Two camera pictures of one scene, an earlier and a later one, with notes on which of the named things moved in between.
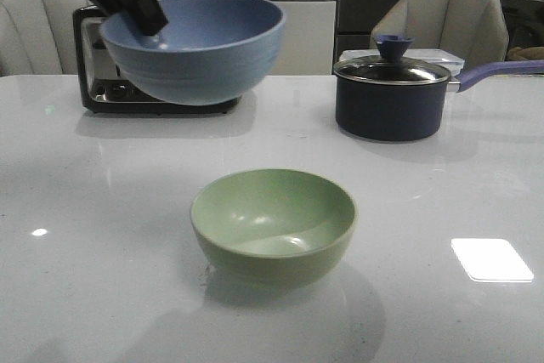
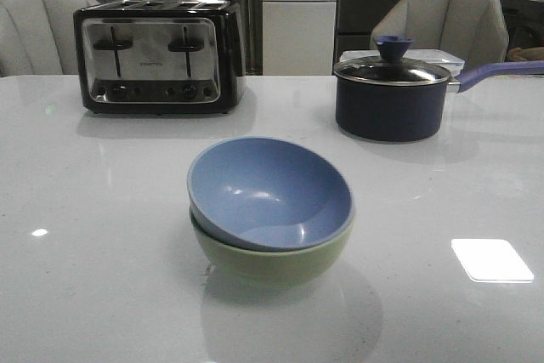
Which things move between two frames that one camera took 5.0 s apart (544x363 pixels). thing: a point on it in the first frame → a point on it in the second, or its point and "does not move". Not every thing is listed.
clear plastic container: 452,59 does not move
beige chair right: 469,21 does not move
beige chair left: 37,31 does not move
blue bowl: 213,47 → 268,194
